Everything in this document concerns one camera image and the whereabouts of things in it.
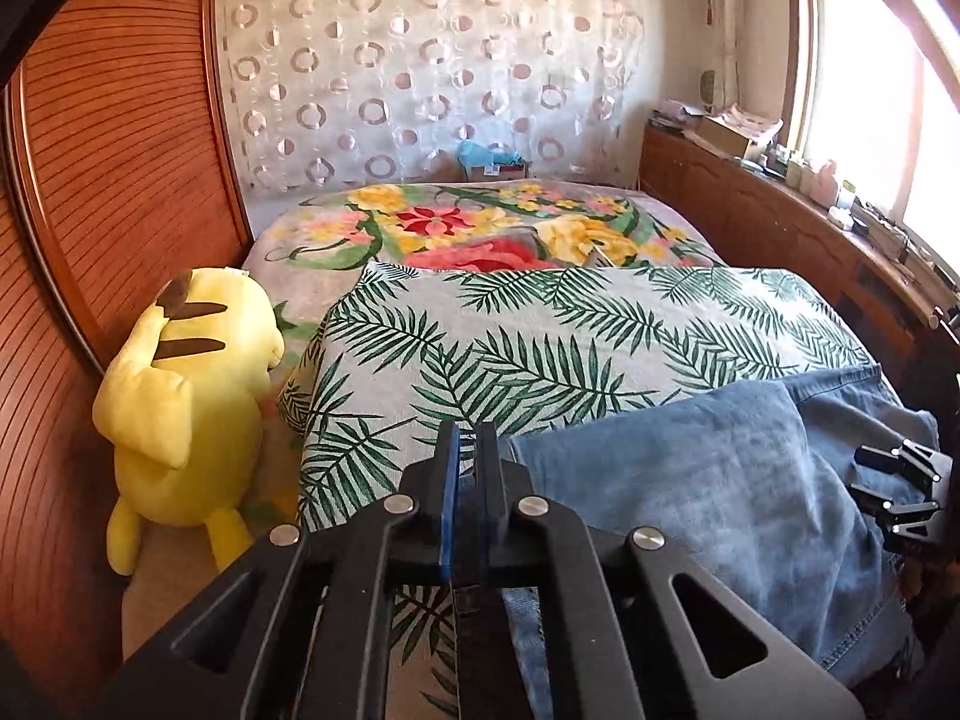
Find blue denim pants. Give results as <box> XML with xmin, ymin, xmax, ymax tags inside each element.
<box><xmin>506</xmin><ymin>364</ymin><xmax>942</xmax><ymax>720</ymax></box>

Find wooden cabinet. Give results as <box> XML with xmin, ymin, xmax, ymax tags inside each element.
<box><xmin>637</xmin><ymin>124</ymin><xmax>946</xmax><ymax>361</ymax></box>

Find small brown box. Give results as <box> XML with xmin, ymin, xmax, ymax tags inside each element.
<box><xmin>469</xmin><ymin>157</ymin><xmax>533</xmax><ymax>182</ymax></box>

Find row of small windowsill items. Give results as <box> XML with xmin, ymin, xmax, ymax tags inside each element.
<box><xmin>780</xmin><ymin>150</ymin><xmax>946</xmax><ymax>316</ymax></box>

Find circle pattern curtain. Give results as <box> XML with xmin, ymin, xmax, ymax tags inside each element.
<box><xmin>214</xmin><ymin>0</ymin><xmax>721</xmax><ymax>200</ymax></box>

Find open cardboard box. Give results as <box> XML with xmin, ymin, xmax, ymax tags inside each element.
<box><xmin>694</xmin><ymin>111</ymin><xmax>782</xmax><ymax>158</ymax></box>

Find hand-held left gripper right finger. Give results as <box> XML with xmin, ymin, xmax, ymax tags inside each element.
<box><xmin>466</xmin><ymin>421</ymin><xmax>867</xmax><ymax>720</ymax></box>

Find teal cloth bundle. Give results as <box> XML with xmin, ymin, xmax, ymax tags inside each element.
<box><xmin>457</xmin><ymin>139</ymin><xmax>526</xmax><ymax>170</ymax></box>

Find yellow plush toy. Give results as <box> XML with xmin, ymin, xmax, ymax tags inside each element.
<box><xmin>91</xmin><ymin>266</ymin><xmax>286</xmax><ymax>578</ymax></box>

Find wooden headboard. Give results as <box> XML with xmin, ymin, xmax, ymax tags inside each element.
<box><xmin>0</xmin><ymin>0</ymin><xmax>252</xmax><ymax>713</ymax></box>

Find window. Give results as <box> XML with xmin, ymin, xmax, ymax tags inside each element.
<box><xmin>787</xmin><ymin>0</ymin><xmax>960</xmax><ymax>293</ymax></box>

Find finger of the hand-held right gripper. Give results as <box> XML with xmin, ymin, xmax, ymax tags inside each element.
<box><xmin>853</xmin><ymin>439</ymin><xmax>947</xmax><ymax>482</ymax></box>
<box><xmin>850</xmin><ymin>484</ymin><xmax>944</xmax><ymax>556</ymax></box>

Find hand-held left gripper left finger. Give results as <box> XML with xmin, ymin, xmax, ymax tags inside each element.
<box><xmin>82</xmin><ymin>420</ymin><xmax>470</xmax><ymax>720</ymax></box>

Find leaf print sheet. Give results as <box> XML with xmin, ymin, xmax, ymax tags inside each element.
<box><xmin>277</xmin><ymin>262</ymin><xmax>901</xmax><ymax>720</ymax></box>

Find floral blanket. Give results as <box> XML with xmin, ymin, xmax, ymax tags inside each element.
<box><xmin>120</xmin><ymin>180</ymin><xmax>728</xmax><ymax>661</ymax></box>

